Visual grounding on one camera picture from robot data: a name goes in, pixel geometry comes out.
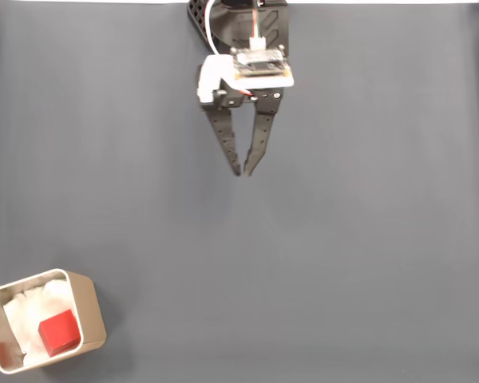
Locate beige metal tin box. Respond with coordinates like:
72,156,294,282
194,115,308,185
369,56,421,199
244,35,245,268
0,267,108,375

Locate red cube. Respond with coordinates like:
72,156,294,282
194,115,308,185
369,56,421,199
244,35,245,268
38,309,83,358

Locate white tissue paper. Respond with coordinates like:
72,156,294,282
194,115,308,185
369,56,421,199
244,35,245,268
2,278,81,368

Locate red white black servo wire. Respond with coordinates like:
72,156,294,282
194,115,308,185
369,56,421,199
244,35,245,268
204,0,220,55

